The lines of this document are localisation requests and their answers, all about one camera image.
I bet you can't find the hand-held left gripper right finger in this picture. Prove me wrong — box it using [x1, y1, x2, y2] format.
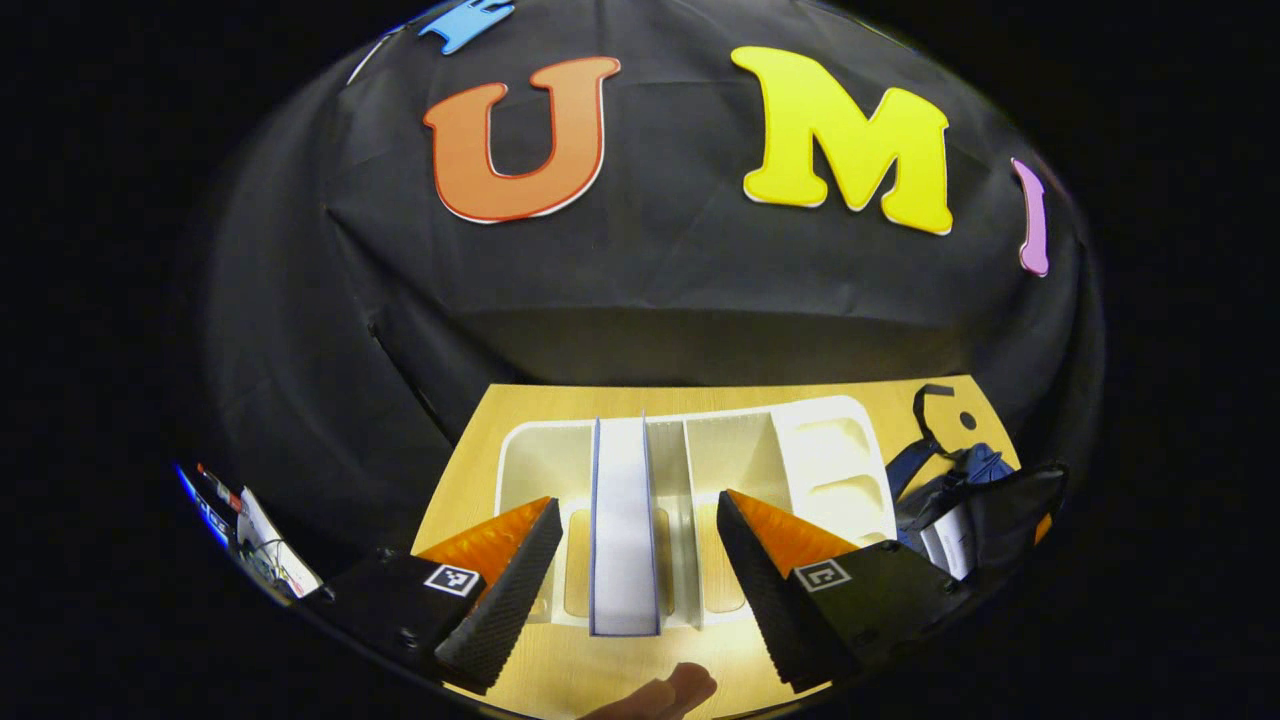
[716, 488, 968, 693]

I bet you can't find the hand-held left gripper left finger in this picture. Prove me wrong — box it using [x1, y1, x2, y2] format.
[320, 497, 564, 696]

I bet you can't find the blue and black schoolbag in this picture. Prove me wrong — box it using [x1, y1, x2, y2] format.
[885, 383, 1069, 586]

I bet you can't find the white plastic bookshelf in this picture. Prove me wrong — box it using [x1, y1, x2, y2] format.
[495, 395, 898, 633]

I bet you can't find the blue-grey book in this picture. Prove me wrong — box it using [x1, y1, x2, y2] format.
[588, 413, 662, 638]

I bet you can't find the white side table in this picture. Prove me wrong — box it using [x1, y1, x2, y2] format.
[238, 487, 323, 601]

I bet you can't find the red bottle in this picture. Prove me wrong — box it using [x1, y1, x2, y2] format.
[197, 462, 246, 513]

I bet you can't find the computer monitor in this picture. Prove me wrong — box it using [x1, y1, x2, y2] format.
[177, 462, 233, 549]

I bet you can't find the black backdrop cloth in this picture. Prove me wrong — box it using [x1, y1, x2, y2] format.
[195, 0, 1106, 601]

